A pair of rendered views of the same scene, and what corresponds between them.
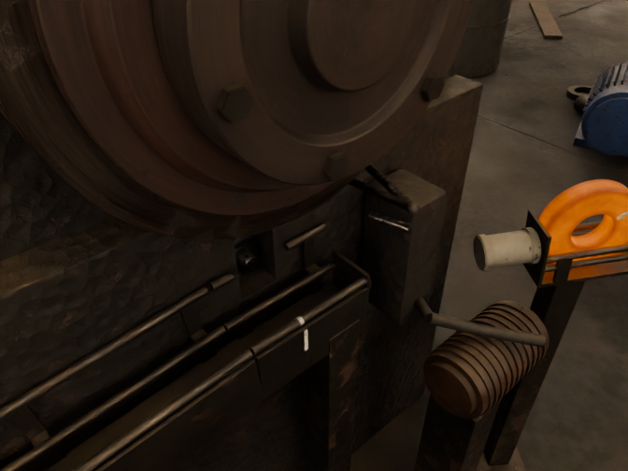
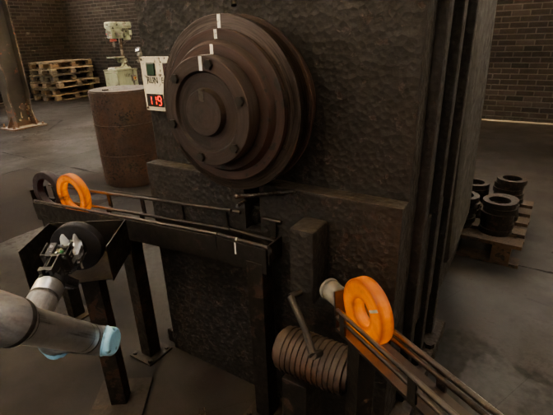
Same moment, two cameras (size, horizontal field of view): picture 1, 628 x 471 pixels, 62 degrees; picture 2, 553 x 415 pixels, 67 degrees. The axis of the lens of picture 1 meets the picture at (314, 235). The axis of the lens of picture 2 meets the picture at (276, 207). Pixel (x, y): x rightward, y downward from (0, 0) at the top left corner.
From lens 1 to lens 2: 1.15 m
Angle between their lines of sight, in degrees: 63
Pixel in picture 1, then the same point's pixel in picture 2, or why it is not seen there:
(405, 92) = (226, 146)
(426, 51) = (234, 136)
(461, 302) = not seen: outside the picture
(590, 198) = (355, 282)
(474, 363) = (286, 334)
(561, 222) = (347, 291)
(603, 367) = not seen: outside the picture
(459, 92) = (379, 204)
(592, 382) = not seen: outside the picture
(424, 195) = (303, 228)
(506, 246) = (330, 287)
